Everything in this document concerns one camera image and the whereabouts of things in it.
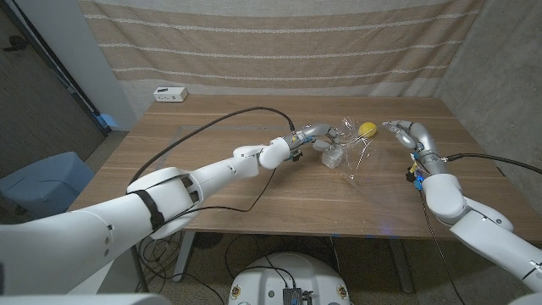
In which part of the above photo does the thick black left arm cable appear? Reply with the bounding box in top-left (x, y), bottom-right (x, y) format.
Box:
top-left (129, 106), bottom-right (296, 186)

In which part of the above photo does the black floor cable tangle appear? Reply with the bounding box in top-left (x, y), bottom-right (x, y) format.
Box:
top-left (135, 232), bottom-right (200, 294)

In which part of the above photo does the clear cellophane sheet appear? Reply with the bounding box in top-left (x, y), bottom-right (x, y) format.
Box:
top-left (319, 117), bottom-right (403, 208)

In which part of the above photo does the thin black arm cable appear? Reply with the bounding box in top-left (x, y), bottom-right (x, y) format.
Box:
top-left (418, 189), bottom-right (467, 305)
top-left (135, 167), bottom-right (277, 305)

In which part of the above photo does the grey table leg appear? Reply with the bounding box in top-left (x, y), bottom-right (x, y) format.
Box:
top-left (388, 236), bottom-right (415, 294)
top-left (172, 231), bottom-right (196, 283)

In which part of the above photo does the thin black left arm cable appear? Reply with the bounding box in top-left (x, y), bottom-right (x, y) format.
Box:
top-left (135, 167), bottom-right (277, 305)

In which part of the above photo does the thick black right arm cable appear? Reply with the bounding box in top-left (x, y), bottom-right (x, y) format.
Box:
top-left (442, 152), bottom-right (542, 176)

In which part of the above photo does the white power strip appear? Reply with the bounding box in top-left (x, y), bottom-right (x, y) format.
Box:
top-left (152, 86), bottom-right (189, 103)

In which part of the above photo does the white robot torso base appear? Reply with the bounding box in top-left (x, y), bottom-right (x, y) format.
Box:
top-left (228, 252), bottom-right (351, 305)

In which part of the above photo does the black door handle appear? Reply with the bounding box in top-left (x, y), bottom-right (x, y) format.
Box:
top-left (2, 35), bottom-right (30, 53)

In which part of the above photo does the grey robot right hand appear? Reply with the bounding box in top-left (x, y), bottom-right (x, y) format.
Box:
top-left (382, 119), bottom-right (450, 175)

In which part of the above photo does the beige striped backdrop cloth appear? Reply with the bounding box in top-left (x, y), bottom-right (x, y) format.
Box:
top-left (78, 0), bottom-right (488, 97)

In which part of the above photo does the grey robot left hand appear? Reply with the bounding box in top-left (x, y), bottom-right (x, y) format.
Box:
top-left (290, 123), bottom-right (342, 153)

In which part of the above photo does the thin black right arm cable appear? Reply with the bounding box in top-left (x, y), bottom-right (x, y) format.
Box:
top-left (418, 189), bottom-right (467, 305)

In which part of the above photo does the black door frame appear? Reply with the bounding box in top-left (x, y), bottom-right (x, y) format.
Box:
top-left (0, 0), bottom-right (107, 136)

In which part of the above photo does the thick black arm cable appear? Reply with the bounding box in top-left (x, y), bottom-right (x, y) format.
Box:
top-left (442, 152), bottom-right (542, 176)
top-left (129, 106), bottom-right (296, 186)

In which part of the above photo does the blue-grey upholstered seat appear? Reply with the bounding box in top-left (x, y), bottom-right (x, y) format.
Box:
top-left (0, 151), bottom-right (97, 219)

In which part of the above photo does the white block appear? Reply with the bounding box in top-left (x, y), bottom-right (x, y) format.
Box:
top-left (321, 146), bottom-right (345, 169)

